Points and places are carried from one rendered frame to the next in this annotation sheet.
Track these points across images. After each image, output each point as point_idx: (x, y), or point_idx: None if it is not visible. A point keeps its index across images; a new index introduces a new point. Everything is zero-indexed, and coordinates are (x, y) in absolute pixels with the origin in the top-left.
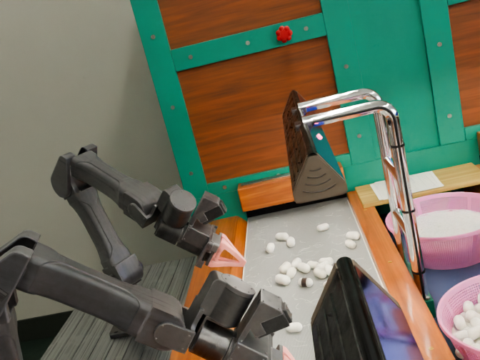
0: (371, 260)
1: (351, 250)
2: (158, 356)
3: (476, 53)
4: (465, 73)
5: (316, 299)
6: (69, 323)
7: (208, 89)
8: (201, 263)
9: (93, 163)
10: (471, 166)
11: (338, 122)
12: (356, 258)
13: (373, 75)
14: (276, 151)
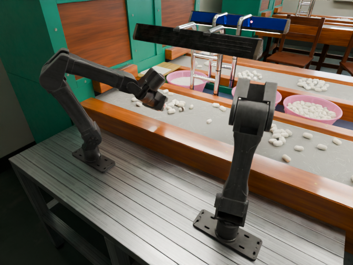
0: (187, 97)
1: (172, 96)
2: (148, 163)
3: (165, 16)
4: (162, 24)
5: (194, 112)
6: (51, 184)
7: (73, 19)
8: (163, 108)
9: (84, 60)
10: (166, 62)
11: (128, 43)
12: (179, 98)
13: (139, 21)
14: (105, 59)
